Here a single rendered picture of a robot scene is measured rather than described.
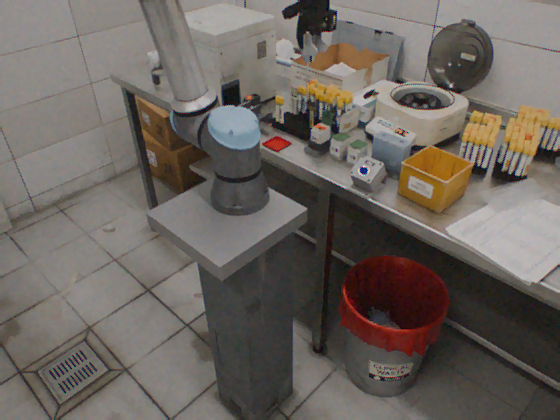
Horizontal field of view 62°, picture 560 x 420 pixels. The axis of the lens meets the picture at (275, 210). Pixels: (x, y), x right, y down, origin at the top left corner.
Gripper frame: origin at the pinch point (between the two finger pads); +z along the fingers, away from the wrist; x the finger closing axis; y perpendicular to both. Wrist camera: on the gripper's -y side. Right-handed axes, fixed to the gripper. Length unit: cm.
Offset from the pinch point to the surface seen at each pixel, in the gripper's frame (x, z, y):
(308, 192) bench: 42, 87, -34
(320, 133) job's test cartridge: -4.5, 19.5, 9.7
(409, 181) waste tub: -6.8, 20.9, 42.2
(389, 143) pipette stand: 0.6, 17.2, 30.5
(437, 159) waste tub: 5.9, 19.6, 42.9
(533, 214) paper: 7, 25, 70
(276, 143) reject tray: -9.5, 26.3, -4.3
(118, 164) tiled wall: 4, 108, -161
